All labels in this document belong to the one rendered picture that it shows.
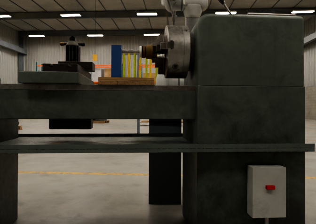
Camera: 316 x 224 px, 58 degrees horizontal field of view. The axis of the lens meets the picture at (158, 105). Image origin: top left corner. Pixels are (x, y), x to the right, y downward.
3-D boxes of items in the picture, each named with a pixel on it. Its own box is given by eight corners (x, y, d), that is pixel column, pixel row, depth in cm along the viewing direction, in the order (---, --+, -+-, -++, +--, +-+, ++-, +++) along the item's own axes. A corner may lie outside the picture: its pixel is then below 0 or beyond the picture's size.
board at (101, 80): (151, 89, 188) (151, 83, 188) (154, 85, 152) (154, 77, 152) (105, 88, 186) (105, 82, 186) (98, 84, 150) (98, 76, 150)
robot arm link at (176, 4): (163, -13, 205) (182, -13, 205) (163, 1, 222) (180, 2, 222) (163, 3, 202) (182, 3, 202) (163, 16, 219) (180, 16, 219)
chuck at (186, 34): (180, 76, 190) (182, 28, 185) (189, 81, 159) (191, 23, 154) (176, 76, 190) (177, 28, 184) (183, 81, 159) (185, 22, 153)
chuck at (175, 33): (175, 76, 190) (177, 28, 184) (183, 81, 159) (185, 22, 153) (162, 76, 189) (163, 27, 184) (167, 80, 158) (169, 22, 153)
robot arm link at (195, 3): (177, 89, 241) (202, 89, 241) (178, 94, 226) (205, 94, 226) (179, -8, 217) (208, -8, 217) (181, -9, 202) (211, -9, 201)
